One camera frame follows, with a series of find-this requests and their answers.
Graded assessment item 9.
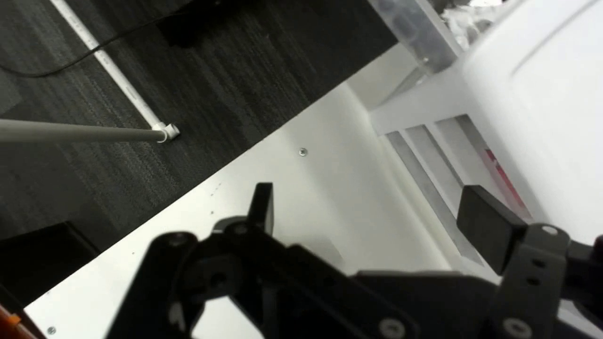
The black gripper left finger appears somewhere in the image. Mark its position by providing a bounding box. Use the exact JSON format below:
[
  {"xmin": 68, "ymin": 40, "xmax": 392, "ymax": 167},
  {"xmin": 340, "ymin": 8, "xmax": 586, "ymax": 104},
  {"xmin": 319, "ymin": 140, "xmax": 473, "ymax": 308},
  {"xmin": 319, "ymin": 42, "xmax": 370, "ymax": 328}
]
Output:
[{"xmin": 213, "ymin": 183, "xmax": 276, "ymax": 253}]

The white cube shelf unit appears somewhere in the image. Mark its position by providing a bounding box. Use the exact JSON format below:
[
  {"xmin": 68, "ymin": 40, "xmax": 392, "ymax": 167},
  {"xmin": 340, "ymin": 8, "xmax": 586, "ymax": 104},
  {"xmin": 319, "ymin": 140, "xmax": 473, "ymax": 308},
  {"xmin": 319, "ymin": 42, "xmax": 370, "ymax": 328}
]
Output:
[{"xmin": 23, "ymin": 44, "xmax": 479, "ymax": 339}]

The white tripod pole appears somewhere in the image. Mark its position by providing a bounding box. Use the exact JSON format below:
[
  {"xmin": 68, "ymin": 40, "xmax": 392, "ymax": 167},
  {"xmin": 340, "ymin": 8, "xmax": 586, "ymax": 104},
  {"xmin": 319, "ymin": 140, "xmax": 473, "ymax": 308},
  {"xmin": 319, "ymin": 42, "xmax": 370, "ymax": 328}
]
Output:
[{"xmin": 49, "ymin": 0, "xmax": 183, "ymax": 146}]

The white three-drawer plastic cabinet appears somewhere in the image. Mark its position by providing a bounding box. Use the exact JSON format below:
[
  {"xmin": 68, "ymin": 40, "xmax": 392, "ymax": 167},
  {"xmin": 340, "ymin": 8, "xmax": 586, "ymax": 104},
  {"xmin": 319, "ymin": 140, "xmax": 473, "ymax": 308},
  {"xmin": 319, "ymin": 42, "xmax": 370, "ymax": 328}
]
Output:
[{"xmin": 370, "ymin": 0, "xmax": 603, "ymax": 280}]

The black floor cable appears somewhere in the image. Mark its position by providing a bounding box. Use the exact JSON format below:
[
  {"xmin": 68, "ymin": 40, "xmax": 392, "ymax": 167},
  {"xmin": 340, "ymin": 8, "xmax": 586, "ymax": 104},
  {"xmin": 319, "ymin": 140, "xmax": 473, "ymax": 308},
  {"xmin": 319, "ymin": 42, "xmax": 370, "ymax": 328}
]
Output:
[{"xmin": 0, "ymin": 25, "xmax": 166, "ymax": 82}]

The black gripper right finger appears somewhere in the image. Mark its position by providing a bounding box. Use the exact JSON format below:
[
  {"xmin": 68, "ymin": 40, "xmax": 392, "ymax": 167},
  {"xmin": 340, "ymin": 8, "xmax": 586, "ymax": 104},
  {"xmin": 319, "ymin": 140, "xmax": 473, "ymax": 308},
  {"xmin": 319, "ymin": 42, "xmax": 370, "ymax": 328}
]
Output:
[{"xmin": 456, "ymin": 185, "xmax": 573, "ymax": 298}]

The clear plastic drawer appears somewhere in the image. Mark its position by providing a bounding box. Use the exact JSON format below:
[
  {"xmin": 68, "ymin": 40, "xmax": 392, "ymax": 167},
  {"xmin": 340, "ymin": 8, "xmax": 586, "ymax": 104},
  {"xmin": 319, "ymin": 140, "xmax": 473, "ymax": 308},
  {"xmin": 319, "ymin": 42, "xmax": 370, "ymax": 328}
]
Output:
[{"xmin": 366, "ymin": 0, "xmax": 505, "ymax": 74}]

